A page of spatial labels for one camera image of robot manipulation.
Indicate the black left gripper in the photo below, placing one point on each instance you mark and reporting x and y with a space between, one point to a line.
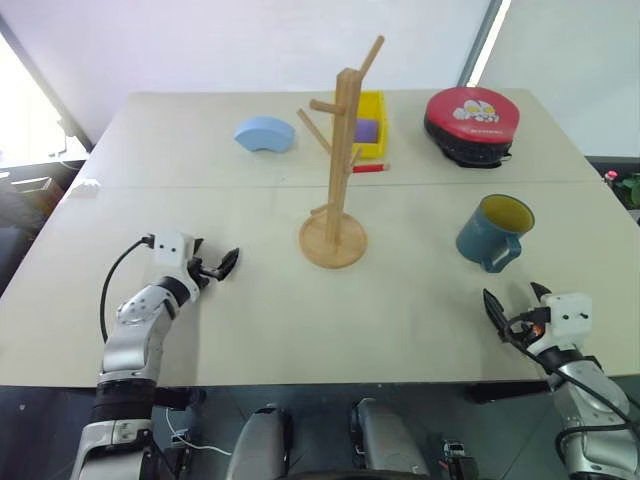
196 274

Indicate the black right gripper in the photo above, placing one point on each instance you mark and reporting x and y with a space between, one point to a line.
531 326

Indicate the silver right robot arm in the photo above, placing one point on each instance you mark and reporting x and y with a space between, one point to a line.
595 440

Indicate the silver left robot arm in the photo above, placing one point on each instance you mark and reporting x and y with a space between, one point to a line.
130 345

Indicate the wooden mug tree stand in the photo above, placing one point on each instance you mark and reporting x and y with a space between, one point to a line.
336 200

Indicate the blue mug with yellow inside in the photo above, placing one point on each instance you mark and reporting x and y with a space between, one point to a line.
475 235

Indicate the blue arch foam block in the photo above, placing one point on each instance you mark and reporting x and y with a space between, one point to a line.
260 131

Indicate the red capped object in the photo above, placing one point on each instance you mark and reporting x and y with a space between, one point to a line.
611 175

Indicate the green plant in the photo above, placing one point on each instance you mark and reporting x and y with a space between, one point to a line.
632 189

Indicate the red marker pen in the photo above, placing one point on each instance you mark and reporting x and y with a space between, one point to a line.
371 167

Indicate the grey rounded robot leg cover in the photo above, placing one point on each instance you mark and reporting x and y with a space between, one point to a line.
387 437
260 442

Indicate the red and black round pad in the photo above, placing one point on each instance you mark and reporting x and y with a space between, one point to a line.
470 116

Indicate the yellow plastic bin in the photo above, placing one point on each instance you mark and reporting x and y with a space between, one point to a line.
372 149

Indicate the dark furniture with papers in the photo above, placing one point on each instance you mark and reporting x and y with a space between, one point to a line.
25 200

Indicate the purple foam block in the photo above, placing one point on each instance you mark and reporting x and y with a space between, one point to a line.
367 131

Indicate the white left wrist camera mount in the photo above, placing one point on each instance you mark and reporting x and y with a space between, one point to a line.
172 248

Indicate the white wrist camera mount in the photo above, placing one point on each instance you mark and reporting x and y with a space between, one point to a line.
570 312
172 248

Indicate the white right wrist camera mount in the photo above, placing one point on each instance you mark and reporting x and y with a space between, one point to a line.
570 312

